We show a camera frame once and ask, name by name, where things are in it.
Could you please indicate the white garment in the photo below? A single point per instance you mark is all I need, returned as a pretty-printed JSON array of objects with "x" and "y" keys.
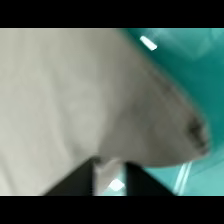
[{"x": 66, "y": 100}]

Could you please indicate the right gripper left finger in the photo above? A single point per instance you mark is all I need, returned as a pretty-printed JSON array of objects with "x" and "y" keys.
[{"x": 76, "y": 181}]

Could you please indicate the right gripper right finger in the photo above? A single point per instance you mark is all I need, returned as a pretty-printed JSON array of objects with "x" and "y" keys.
[{"x": 141, "y": 182}]

